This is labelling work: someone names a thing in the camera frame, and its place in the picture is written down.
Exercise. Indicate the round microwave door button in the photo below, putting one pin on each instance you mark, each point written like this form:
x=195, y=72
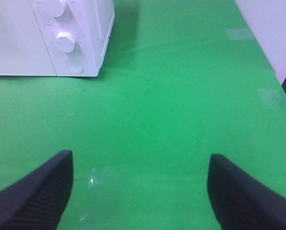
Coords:
x=74, y=66

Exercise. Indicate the clear tape patch front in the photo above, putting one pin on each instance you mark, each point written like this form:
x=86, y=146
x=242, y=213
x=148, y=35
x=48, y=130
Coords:
x=103, y=195

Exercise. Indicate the white microwave knob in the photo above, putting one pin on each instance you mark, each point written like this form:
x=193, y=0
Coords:
x=55, y=8
x=65, y=42

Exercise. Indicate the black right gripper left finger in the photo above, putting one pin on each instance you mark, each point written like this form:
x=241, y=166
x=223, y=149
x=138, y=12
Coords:
x=38, y=200

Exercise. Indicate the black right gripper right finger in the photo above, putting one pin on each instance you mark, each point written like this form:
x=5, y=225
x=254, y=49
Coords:
x=239, y=201

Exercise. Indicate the white microwave oven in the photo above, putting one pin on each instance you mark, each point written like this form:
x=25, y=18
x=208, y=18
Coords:
x=90, y=21

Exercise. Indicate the white microwave door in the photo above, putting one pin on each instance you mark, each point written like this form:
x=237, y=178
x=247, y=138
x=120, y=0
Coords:
x=22, y=48

